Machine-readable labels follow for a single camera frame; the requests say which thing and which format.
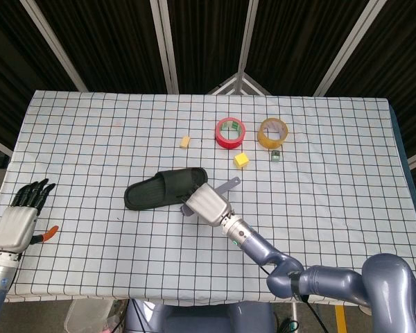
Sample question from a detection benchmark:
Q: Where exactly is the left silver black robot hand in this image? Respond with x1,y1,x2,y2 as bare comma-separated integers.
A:
0,178,60,256

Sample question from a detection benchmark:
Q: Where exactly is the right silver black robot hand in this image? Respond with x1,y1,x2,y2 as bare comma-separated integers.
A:
182,182,234,228

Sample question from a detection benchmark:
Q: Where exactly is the grey scrubbing brush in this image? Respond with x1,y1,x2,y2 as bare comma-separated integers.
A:
178,177,242,218

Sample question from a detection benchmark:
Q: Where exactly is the yellow cube block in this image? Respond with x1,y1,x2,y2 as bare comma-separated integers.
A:
233,152,250,170

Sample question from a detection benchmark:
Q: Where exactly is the dark green rubber slipper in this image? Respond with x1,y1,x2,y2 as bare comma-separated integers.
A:
123,166,209,211

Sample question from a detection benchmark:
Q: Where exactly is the red tape roll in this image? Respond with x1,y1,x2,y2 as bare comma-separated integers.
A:
214,117,247,151

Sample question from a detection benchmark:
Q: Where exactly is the clear yellowish tape roll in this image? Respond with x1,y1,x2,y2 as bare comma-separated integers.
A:
257,117,289,150

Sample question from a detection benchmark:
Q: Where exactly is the white black-checked tablecloth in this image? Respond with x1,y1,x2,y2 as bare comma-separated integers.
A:
0,89,416,308

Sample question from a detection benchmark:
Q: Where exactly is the blue-grey robot torso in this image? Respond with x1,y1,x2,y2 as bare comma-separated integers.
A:
124,300,277,333

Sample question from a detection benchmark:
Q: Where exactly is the clear plastic storage box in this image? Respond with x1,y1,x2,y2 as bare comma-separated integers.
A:
64,298,125,333

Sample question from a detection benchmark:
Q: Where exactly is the black white-framed folding screen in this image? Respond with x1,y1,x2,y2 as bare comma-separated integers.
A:
0,0,416,171

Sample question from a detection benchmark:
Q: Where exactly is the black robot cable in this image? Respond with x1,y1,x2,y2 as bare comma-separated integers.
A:
258,265,325,333

